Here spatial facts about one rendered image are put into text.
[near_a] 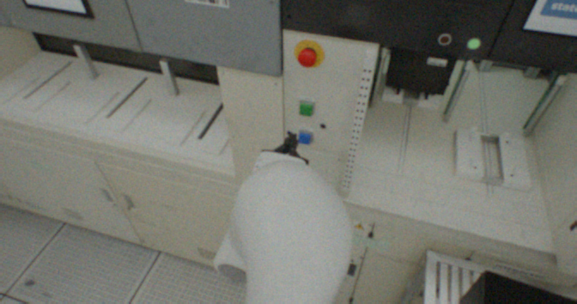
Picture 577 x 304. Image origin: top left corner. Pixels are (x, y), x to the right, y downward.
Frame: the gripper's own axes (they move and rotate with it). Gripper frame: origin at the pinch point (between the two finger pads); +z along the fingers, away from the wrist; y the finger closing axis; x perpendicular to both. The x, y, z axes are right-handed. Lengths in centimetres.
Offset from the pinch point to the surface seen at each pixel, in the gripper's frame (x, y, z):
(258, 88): 3.3, -12.4, 12.4
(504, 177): -30, 58, 34
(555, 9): 31, 40, 12
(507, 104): -33, 64, 76
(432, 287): -44, 42, -1
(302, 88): 5.7, -1.2, 13.0
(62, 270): -120, -118, -8
